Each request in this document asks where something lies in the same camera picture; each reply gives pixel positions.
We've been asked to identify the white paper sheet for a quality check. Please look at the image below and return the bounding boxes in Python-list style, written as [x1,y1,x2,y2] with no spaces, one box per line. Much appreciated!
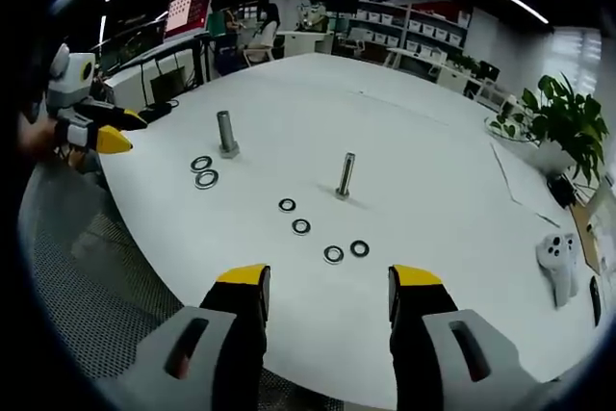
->
[489,141,563,230]

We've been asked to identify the grey mesh chair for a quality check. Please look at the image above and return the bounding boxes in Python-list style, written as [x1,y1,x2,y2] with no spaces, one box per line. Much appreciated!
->
[18,160,346,411]

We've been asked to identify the person's left hand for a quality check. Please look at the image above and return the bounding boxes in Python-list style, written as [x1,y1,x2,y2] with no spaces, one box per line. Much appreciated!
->
[18,116,58,158]

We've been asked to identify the thin threaded stud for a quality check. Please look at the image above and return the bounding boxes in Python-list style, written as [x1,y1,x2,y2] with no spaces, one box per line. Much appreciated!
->
[334,152,358,201]

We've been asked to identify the brown board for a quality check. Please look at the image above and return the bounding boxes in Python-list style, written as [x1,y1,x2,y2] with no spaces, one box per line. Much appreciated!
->
[569,197,603,275]

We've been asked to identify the red and white screen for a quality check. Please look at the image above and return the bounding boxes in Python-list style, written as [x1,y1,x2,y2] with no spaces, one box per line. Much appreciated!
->
[163,0,218,41]

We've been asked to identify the white game controller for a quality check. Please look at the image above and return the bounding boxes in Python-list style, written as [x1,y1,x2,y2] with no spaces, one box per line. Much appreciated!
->
[535,232,581,309]

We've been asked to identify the thick threaded stud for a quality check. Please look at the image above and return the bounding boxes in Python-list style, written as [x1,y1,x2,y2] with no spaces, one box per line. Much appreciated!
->
[216,111,242,160]

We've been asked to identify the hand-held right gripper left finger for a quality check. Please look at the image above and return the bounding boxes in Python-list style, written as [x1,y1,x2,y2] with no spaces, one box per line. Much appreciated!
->
[115,264,271,411]

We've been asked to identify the shelf with white bins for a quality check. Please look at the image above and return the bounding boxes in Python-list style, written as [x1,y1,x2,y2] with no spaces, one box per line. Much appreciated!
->
[345,0,472,55]

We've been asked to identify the small plant in white dish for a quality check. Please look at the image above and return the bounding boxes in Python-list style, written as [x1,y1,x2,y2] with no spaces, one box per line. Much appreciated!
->
[484,101,531,143]

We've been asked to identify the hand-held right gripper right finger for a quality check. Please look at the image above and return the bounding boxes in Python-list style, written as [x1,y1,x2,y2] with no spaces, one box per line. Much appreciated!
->
[387,264,545,411]

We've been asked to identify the small black box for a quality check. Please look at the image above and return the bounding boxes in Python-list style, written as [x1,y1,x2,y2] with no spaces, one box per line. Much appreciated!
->
[546,173,578,209]

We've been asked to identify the large green potted plant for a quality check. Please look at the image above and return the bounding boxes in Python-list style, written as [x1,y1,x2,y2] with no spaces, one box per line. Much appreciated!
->
[521,72,610,187]

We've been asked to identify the white side desk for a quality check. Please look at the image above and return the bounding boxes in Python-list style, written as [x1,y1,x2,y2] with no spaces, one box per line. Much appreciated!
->
[102,34,214,112]

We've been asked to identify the black oblong device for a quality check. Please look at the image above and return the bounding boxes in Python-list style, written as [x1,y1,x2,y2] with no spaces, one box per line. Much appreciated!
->
[589,275,603,326]

